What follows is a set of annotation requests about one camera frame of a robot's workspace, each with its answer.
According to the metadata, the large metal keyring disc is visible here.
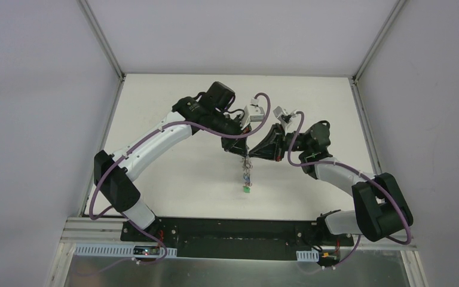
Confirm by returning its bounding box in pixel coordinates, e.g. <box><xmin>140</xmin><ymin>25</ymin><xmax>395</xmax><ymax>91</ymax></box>
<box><xmin>241</xmin><ymin>156</ymin><xmax>253</xmax><ymax>187</ymax></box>

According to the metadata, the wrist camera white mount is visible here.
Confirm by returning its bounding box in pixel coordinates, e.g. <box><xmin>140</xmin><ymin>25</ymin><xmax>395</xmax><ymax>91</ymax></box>
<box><xmin>240</xmin><ymin>104</ymin><xmax>265</xmax><ymax>127</ymax></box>
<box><xmin>273</xmin><ymin>106</ymin><xmax>297</xmax><ymax>133</ymax></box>

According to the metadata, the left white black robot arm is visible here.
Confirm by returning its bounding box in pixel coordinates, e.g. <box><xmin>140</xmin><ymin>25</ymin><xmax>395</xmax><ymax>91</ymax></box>
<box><xmin>94</xmin><ymin>81</ymin><xmax>250</xmax><ymax>242</ymax></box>

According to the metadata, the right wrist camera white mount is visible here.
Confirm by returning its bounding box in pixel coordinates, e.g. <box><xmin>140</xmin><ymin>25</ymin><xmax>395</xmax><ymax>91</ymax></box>
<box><xmin>273</xmin><ymin>106</ymin><xmax>297</xmax><ymax>133</ymax></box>

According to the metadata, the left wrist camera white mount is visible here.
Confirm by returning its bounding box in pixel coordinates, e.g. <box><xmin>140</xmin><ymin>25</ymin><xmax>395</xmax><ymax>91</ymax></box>
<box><xmin>240</xmin><ymin>104</ymin><xmax>265</xmax><ymax>127</ymax></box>

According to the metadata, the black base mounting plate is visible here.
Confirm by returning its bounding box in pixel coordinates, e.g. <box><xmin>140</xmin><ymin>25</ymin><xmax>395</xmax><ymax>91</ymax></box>
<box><xmin>120</xmin><ymin>217</ymin><xmax>354</xmax><ymax>261</ymax></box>

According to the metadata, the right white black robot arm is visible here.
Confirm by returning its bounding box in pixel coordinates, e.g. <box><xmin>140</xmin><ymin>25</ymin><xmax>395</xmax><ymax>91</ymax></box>
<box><xmin>248</xmin><ymin>121</ymin><xmax>414</xmax><ymax>245</ymax></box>

